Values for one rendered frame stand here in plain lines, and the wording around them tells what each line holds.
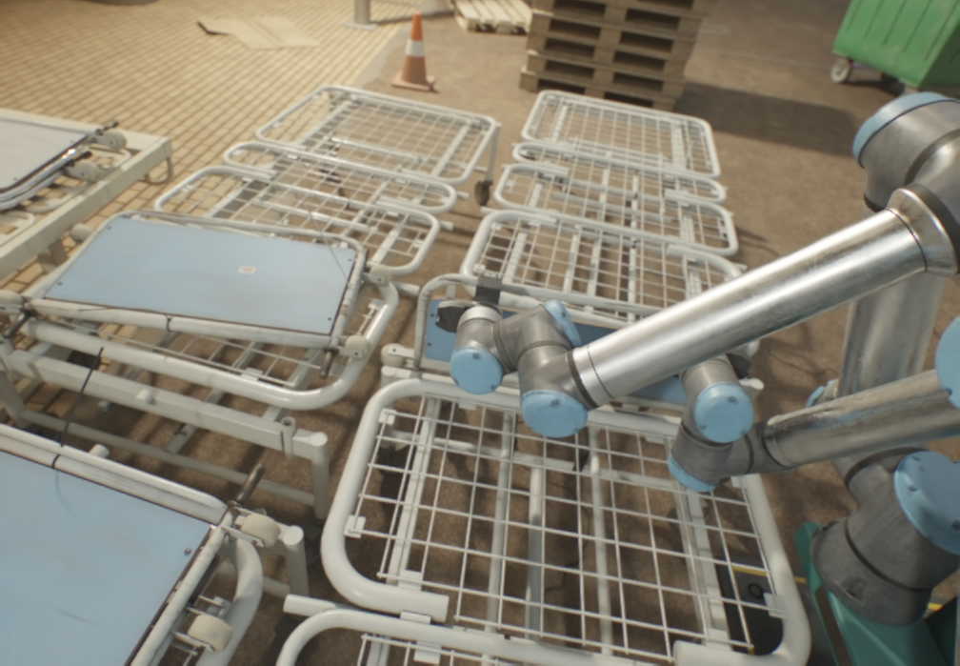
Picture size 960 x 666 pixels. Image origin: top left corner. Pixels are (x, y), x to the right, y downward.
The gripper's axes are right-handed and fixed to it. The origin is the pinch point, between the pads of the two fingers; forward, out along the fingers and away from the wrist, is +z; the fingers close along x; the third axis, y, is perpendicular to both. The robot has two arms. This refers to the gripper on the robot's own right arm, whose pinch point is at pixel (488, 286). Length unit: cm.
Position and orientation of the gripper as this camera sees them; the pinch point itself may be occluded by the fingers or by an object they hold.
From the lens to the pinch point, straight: 126.0
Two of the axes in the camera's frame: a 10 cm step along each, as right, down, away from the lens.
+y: 9.9, 1.7, -0.3
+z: 1.1, -4.7, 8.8
